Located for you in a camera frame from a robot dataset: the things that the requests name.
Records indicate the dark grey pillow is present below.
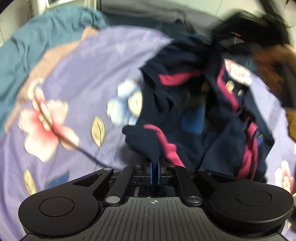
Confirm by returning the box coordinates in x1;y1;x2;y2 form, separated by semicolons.
101;0;222;32

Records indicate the navy Minnie Mouse shirt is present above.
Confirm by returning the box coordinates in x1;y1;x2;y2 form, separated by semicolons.
122;35;274;182

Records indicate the purple floral bed sheet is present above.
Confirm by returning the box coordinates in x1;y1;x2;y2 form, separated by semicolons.
1;26;295;240

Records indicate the teal blanket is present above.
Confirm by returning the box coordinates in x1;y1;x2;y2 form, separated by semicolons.
1;6;108;137

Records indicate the operator hand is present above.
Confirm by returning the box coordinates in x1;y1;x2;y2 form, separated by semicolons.
252;44;296;107

